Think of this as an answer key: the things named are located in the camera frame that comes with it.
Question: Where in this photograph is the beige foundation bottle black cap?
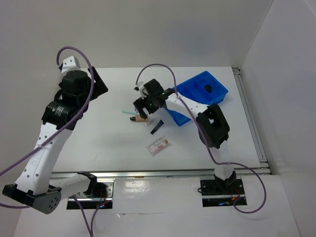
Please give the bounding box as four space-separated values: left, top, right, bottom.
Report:
130 115 148 122

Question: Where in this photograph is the mint green makeup spatula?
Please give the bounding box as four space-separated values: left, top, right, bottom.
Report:
122 110 138 116

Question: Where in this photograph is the black makeup comb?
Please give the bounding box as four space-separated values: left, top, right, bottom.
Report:
150 120 164 135

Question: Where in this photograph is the clear pink makeup packet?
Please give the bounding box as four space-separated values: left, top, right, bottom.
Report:
146 136 171 156

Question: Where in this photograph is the small clear tube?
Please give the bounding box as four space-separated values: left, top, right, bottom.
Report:
145 119 154 126

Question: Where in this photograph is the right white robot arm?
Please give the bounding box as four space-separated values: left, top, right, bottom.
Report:
133 79 230 153

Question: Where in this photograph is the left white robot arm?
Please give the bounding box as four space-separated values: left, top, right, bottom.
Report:
2 67 108 214

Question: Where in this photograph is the blue compartment organizer tray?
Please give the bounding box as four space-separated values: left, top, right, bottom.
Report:
166 71 229 127

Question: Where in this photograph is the black round compact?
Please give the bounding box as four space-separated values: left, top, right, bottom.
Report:
204 85 212 93

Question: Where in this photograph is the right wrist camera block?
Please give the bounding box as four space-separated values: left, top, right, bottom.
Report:
134 81 145 96

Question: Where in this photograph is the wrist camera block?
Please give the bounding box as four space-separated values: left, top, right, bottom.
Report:
59 56 81 76
134 81 145 96

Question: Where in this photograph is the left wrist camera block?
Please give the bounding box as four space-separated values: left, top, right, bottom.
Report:
59 56 81 76

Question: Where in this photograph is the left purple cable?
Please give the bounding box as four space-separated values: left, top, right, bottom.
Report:
0 46 109 237

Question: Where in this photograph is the purple cable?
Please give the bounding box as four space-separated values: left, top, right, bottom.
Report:
0 46 109 237
135 64 267 213

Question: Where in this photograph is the aluminium rail right side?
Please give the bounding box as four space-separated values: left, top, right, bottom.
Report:
232 68 271 174

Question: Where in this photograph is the aluminium rail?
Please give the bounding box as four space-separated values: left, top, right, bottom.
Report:
232 68 271 174
51 167 271 179

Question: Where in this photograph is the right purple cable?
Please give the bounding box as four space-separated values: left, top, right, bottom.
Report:
135 64 267 213

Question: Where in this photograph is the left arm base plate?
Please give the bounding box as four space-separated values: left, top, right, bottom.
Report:
74 180 114 210

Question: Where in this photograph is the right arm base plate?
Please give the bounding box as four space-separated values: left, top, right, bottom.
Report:
197 179 247 207

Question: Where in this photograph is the aluminium rail front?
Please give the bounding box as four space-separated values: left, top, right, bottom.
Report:
51 167 271 179

